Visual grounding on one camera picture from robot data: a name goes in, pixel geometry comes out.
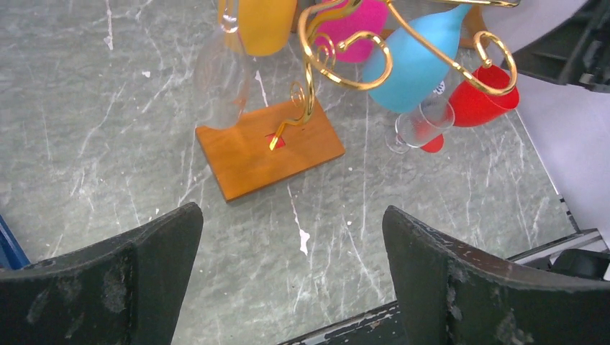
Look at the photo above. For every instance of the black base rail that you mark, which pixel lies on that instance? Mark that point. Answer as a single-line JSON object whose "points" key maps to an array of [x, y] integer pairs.
{"points": [[381, 325]]}

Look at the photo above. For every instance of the blue black clip tool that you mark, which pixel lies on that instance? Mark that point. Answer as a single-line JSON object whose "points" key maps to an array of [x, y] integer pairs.
{"points": [[12, 254]]}

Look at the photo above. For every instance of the red wine glass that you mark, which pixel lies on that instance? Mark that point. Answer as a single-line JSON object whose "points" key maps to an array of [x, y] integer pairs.
{"points": [[473, 108]]}

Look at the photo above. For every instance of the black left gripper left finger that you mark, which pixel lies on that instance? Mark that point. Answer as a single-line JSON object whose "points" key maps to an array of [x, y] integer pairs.
{"points": [[127, 289]]}

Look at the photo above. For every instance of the gold wire wine glass rack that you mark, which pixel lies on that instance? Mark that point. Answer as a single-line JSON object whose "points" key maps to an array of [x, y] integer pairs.
{"points": [[277, 142]]}

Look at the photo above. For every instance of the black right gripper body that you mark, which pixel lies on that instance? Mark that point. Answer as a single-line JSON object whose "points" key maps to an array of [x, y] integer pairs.
{"points": [[576, 52]]}

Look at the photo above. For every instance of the pink wine glass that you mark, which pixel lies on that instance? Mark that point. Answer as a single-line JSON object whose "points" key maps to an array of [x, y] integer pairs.
{"points": [[369, 16]]}

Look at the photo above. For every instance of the clear wine glass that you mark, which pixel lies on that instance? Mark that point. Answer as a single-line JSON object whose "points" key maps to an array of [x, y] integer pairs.
{"points": [[422, 128], [222, 71]]}

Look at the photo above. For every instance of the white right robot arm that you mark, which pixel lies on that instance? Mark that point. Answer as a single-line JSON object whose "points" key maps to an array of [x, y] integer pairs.
{"points": [[565, 111]]}

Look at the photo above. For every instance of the light blue wine glass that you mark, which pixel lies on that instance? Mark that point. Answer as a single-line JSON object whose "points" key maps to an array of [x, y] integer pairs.
{"points": [[416, 71]]}

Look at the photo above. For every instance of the brown wooden shelf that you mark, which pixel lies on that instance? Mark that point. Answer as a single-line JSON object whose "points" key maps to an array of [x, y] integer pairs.
{"points": [[473, 22]]}

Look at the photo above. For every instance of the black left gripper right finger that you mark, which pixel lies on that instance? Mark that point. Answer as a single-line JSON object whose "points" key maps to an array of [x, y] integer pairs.
{"points": [[452, 293]]}

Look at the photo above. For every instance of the orange wine glass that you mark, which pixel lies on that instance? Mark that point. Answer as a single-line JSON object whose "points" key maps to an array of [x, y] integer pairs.
{"points": [[265, 25]]}

